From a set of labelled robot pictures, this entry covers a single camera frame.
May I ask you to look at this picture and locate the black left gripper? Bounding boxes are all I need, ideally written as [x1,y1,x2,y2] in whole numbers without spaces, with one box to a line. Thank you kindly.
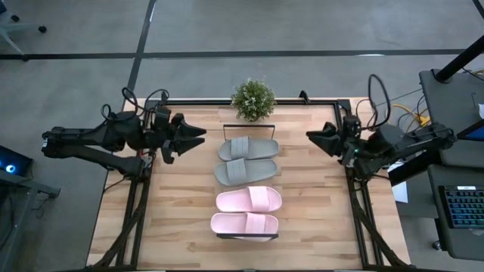
[150,113,207,165]

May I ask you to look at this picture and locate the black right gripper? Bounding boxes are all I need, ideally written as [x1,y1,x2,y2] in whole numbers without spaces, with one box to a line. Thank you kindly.
[306,121,361,168]

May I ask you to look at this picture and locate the grey rubber slide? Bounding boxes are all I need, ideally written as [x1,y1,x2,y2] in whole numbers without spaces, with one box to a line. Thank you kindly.
[213,158,280,187]
[217,136,281,162]

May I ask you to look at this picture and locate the pink rubber slide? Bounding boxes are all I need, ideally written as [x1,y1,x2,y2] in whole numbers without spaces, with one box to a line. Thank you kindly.
[215,185,284,214]
[209,212,280,243]

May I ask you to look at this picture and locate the black metal shoe shelf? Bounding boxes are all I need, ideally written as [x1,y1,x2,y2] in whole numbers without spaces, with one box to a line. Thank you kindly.
[216,123,280,241]

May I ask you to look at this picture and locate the small green potted plant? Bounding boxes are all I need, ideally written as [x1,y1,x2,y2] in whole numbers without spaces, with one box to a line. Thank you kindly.
[230,78,277,122]

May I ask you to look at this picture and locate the black desk support bar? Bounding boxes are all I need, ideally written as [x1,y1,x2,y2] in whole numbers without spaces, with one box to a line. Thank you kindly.
[388,150,442,187]

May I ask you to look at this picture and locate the white paper sheet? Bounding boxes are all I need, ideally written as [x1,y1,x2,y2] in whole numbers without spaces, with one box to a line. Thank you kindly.
[391,180,410,204]

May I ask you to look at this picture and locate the grey desk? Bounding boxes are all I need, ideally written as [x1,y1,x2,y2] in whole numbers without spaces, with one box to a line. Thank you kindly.
[418,69,484,167]
[427,164,484,261]

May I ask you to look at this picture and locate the tablet with blue screen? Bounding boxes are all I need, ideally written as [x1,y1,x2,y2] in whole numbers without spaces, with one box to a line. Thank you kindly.
[456,119,484,143]

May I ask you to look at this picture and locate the black pole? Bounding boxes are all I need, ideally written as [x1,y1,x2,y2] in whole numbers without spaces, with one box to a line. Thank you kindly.
[433,36,484,83]

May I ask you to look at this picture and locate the black backlit keyboard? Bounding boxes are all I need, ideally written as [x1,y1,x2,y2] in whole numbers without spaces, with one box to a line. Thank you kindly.
[438,184,484,230]

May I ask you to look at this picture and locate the grey metal stand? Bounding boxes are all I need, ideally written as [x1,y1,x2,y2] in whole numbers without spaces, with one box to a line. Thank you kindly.
[0,169,61,272]

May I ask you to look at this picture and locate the black computer with blue light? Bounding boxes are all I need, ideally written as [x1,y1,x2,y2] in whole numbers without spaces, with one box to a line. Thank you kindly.
[0,145,34,178]

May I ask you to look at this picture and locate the grey office chair base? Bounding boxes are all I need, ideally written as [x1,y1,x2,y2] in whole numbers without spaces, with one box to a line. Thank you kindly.
[0,0,48,62]

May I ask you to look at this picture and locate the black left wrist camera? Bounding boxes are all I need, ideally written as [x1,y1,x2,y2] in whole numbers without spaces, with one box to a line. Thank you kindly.
[153,107,172,129]

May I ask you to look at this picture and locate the black aluminium table frame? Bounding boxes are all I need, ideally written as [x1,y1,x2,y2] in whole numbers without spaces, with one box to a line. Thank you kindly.
[85,90,411,271]

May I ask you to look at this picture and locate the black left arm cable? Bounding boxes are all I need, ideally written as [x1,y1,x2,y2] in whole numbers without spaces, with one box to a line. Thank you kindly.
[101,87,171,124]

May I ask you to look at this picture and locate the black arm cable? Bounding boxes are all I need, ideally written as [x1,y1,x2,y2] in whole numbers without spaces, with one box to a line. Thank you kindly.
[101,87,171,124]
[355,73,392,131]

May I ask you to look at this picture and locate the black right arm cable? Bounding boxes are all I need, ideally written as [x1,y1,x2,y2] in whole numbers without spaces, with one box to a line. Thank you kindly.
[355,73,392,131]

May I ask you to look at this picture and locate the yellow cable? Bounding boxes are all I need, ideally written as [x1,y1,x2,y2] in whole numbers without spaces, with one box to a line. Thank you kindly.
[384,104,431,128]

